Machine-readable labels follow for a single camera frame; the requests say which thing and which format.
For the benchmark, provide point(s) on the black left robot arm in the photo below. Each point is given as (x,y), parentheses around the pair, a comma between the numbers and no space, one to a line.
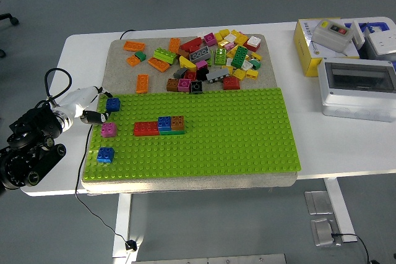
(28,128)

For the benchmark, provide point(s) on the white table leg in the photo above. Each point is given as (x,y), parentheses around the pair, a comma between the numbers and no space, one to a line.
(122,223)
(337,208)

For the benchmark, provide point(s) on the green studded baseplate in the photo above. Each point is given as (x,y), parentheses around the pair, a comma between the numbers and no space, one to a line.
(232,137)

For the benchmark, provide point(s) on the black chair wheel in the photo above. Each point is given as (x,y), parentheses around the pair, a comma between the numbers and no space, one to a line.
(2,53)

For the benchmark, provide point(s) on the pink small toy brick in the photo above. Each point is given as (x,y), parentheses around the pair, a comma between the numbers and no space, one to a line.
(229,46)

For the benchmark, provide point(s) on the black chair base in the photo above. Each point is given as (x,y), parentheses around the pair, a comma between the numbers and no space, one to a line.
(9,17)

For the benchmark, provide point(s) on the metal floor plate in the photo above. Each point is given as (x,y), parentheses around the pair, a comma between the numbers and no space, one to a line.
(323,233)
(318,202)

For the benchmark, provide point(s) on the grey metal strip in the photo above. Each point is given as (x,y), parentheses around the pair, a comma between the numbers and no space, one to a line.
(208,259)

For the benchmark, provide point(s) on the lime green long toy brick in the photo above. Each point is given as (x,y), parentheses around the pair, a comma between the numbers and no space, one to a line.
(220,56)
(165,55)

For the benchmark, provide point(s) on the black plug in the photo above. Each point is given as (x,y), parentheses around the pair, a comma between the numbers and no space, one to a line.
(130,245)

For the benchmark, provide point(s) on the black square toy brick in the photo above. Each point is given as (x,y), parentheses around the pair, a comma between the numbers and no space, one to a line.
(196,86)
(201,74)

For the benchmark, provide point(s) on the yellow small toy brick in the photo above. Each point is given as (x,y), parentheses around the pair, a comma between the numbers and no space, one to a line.
(224,33)
(231,52)
(256,56)
(239,74)
(218,37)
(228,69)
(252,74)

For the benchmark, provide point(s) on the red white-topped toy brick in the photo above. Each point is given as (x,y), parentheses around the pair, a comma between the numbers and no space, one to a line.
(252,43)

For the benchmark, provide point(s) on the dark green long toy brick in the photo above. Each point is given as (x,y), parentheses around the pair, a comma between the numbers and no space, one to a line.
(239,57)

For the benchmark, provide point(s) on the red square toy brick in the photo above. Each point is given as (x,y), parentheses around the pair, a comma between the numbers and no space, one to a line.
(231,83)
(190,75)

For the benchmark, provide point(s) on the orange small toy brick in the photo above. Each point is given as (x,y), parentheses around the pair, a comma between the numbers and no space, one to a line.
(132,61)

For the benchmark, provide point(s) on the grey long toy brick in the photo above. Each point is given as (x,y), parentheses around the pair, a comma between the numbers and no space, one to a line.
(217,75)

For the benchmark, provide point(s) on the white enclosure with window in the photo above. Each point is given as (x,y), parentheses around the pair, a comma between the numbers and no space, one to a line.
(355,97)

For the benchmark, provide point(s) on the grey-brown mat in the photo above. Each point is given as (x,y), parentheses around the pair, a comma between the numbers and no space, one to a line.
(267,78)

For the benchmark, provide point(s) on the white small toy brick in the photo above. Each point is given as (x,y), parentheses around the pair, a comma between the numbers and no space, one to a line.
(246,65)
(230,37)

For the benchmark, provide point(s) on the yellow wedge toy brick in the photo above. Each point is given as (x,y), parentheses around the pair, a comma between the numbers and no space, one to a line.
(187,63)

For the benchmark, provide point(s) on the grey small toy brick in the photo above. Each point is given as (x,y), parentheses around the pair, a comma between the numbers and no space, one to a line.
(180,73)

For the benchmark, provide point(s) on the orange long toy brick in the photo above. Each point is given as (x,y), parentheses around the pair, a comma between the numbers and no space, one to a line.
(174,45)
(158,64)
(142,83)
(134,46)

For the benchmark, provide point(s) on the red sloped toy brick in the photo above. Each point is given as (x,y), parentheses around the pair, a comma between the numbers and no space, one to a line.
(191,44)

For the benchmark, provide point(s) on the magenta square toy brick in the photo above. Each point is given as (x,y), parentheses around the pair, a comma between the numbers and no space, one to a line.
(108,130)
(184,85)
(201,65)
(209,39)

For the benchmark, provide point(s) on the brown small toy brick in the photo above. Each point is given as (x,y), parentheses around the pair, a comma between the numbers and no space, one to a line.
(183,53)

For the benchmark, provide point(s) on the brown square toy brick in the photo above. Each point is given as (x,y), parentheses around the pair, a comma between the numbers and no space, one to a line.
(177,122)
(172,85)

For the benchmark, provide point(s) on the dark green small toy brick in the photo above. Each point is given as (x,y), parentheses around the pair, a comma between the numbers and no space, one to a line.
(256,64)
(140,56)

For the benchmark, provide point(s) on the red long toy brick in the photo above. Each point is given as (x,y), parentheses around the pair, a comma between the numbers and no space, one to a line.
(146,128)

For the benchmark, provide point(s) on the white plastic part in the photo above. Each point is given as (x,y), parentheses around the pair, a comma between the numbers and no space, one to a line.
(358,35)

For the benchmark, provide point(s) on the blue square toy brick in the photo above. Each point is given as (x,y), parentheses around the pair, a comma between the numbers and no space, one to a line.
(105,154)
(164,123)
(113,104)

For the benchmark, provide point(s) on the white wall socket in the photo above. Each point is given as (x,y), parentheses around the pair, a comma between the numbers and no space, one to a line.
(382,41)

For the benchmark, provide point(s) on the yellow cardboard box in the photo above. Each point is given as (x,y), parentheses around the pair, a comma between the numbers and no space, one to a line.
(304,50)

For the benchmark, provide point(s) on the yellow long toy brick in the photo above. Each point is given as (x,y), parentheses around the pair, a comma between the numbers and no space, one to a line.
(240,38)

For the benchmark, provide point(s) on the green flat toy brick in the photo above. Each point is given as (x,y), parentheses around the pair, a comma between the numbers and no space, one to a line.
(173,132)

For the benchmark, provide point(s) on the grey toy brick with holes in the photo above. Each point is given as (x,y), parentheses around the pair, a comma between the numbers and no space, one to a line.
(200,54)

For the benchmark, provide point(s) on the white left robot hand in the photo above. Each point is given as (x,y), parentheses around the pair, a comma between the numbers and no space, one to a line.
(77,100)

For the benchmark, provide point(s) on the grey push-button switch box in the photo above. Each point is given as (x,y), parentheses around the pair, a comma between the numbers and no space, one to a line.
(332,36)

